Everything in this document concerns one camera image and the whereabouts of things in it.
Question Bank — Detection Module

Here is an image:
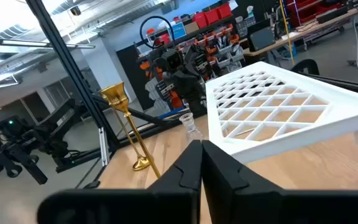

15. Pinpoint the red storage bin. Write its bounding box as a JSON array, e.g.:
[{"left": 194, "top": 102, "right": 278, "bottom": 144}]
[
  {"left": 204, "top": 9, "right": 221, "bottom": 26},
  {"left": 193, "top": 12, "right": 209, "bottom": 29},
  {"left": 218, "top": 3, "right": 233, "bottom": 19}
]

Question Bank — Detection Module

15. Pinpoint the cardboard box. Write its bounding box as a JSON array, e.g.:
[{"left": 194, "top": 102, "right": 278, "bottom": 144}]
[{"left": 184, "top": 21, "right": 200, "bottom": 34}]

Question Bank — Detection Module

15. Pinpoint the black frame rail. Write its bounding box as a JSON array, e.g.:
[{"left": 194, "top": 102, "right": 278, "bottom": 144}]
[
  {"left": 300, "top": 71, "right": 358, "bottom": 98},
  {"left": 91, "top": 93, "right": 186, "bottom": 147}
]

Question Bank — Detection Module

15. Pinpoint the black chair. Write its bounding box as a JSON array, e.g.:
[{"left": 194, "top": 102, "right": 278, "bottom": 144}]
[{"left": 290, "top": 58, "right": 321, "bottom": 77}]

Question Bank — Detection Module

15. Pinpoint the wooden workbench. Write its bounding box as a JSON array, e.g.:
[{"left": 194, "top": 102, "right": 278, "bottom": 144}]
[{"left": 243, "top": 2, "right": 358, "bottom": 57}]

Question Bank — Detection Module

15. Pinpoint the black equipment case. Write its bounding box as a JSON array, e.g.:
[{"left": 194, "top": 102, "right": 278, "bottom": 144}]
[{"left": 247, "top": 20, "right": 277, "bottom": 52}]

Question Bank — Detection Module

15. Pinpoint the blue box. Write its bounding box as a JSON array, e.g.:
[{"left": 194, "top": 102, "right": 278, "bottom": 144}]
[{"left": 171, "top": 22, "right": 187, "bottom": 40}]

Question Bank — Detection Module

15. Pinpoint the clear glass candle holder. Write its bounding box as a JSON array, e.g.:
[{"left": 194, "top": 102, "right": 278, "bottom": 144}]
[{"left": 178, "top": 112, "right": 204, "bottom": 143}]

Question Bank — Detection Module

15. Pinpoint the yellow pole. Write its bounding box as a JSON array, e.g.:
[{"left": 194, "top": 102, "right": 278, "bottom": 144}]
[{"left": 278, "top": 0, "right": 296, "bottom": 67}]

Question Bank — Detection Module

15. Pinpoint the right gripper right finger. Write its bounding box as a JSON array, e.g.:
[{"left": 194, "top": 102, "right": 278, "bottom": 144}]
[{"left": 202, "top": 139, "right": 358, "bottom": 224}]

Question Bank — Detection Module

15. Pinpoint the tall gold candlestick holder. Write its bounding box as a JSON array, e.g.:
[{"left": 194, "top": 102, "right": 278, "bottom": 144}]
[
  {"left": 99, "top": 88, "right": 152, "bottom": 172},
  {"left": 106, "top": 82, "right": 162, "bottom": 179}
]

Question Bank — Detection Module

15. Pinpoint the silver aluminium extrusion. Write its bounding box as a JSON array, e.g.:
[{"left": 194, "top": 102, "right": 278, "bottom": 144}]
[{"left": 98, "top": 126, "right": 110, "bottom": 167}]

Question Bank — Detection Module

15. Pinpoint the white lattice shelf rack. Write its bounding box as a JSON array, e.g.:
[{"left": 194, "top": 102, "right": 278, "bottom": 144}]
[{"left": 205, "top": 61, "right": 358, "bottom": 181}]

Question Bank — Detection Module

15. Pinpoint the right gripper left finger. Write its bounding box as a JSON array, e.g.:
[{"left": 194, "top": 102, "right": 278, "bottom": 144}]
[{"left": 37, "top": 139, "right": 204, "bottom": 224}]

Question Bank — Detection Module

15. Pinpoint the parts shelf with orange bins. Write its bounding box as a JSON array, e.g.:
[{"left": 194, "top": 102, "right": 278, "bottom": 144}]
[{"left": 138, "top": 24, "right": 246, "bottom": 110}]

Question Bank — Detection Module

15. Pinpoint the black cable loop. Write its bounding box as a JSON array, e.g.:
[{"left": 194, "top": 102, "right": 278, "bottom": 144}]
[{"left": 139, "top": 15, "right": 176, "bottom": 50}]

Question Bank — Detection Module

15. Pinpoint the black frame post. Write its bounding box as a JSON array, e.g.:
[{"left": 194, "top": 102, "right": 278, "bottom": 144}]
[{"left": 25, "top": 0, "right": 121, "bottom": 150}]

